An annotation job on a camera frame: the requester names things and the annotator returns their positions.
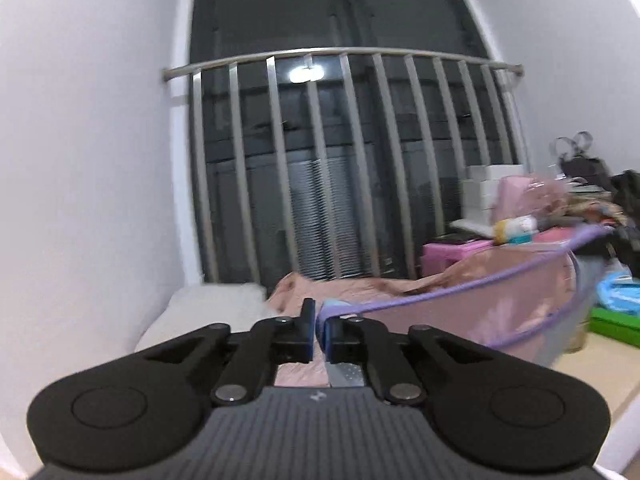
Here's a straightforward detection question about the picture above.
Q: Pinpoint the green box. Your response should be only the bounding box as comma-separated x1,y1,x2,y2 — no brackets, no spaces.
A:
589,308,640,348

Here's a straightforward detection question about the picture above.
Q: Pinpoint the steel window railing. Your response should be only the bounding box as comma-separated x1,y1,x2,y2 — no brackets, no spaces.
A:
163,47,524,287

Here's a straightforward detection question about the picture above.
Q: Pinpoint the clear pink plastic bag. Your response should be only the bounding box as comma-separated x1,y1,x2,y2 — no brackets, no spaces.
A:
518,176,568,218

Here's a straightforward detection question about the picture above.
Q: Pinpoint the blue plastic package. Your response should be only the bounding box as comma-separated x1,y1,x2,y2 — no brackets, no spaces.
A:
597,272,640,318

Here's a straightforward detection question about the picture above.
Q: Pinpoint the stack of white boxes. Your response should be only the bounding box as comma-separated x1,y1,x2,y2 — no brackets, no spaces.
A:
462,165,525,226

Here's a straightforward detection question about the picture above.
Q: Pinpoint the pink pouch bag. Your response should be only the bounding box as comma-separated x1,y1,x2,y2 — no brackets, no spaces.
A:
492,176,535,223

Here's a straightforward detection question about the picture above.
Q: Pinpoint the yellow white plush toy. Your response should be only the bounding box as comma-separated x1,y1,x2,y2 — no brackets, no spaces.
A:
494,216,538,245

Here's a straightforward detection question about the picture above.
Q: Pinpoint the pink purple blue garment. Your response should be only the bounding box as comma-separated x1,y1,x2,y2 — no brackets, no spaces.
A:
274,224,614,388

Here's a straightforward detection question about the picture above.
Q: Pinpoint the black handbag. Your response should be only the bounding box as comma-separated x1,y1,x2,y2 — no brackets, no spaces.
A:
550,131,614,192

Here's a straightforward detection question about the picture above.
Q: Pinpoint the beige knitted fringed blanket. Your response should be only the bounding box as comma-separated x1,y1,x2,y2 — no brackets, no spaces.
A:
136,283,279,351

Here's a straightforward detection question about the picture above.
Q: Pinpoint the pink quilted jacket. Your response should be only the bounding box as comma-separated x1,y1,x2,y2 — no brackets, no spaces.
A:
267,246,501,321

